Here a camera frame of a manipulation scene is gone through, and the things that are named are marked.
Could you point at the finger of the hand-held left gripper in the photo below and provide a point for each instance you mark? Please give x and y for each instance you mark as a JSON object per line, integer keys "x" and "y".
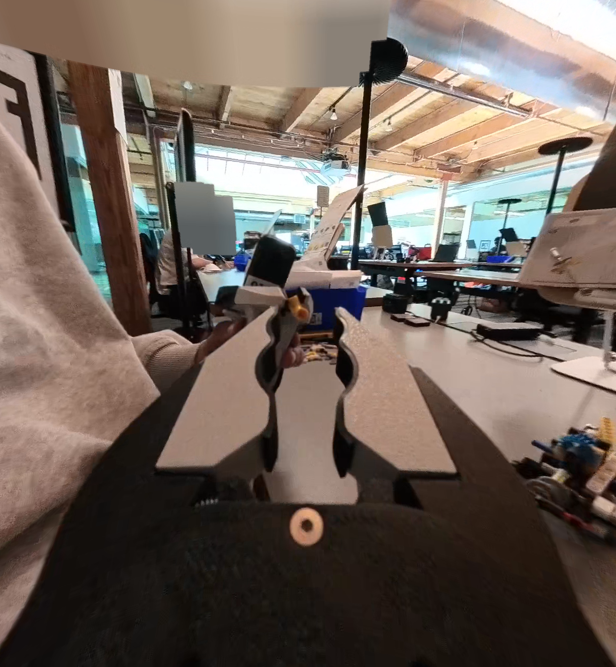
{"x": 308, "y": 299}
{"x": 287, "y": 331}

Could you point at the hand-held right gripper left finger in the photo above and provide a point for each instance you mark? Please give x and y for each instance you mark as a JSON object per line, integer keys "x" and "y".
{"x": 219, "y": 417}

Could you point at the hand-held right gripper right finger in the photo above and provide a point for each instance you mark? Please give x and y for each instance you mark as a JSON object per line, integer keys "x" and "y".
{"x": 391, "y": 417}

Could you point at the partly built lego vehicle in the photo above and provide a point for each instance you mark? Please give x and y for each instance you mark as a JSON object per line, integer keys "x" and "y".
{"x": 574, "y": 469}

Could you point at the person's left forearm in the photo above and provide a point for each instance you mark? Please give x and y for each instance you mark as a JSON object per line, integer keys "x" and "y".
{"x": 52, "y": 312}

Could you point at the small lego pieces pile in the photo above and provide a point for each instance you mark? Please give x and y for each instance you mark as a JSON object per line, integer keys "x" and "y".
{"x": 321, "y": 353}

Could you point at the person's left hand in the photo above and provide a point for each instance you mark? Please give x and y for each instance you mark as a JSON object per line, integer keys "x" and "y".
{"x": 224, "y": 336}

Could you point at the blue plastic bin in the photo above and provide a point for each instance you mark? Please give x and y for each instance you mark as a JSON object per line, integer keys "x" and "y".
{"x": 339, "y": 305}

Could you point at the printed cardboard sheet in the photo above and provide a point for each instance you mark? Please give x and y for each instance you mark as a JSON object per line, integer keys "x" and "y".
{"x": 334, "y": 229}

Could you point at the ceiling projector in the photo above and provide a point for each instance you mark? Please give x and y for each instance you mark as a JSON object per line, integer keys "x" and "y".
{"x": 335, "y": 165}

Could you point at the black and white charger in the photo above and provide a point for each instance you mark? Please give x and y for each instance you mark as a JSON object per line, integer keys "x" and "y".
{"x": 441, "y": 308}

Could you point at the tall black floor lamp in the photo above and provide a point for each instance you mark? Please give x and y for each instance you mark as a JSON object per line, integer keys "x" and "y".
{"x": 363, "y": 156}

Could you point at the background wooden desk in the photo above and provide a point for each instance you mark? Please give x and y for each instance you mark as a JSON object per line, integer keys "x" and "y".
{"x": 443, "y": 268}

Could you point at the black flat box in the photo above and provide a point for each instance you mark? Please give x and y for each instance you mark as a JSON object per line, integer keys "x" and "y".
{"x": 506, "y": 331}

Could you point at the black screen on stand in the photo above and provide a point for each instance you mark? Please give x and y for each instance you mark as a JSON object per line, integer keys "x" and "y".
{"x": 185, "y": 146}

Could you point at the black disc floor lamp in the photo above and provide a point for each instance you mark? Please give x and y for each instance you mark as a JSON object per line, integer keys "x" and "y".
{"x": 558, "y": 177}

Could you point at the black and white tag sign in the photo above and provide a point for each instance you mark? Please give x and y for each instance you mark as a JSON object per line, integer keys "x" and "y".
{"x": 21, "y": 83}

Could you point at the wooden post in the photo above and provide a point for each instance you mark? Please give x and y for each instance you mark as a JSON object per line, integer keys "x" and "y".
{"x": 110, "y": 208}

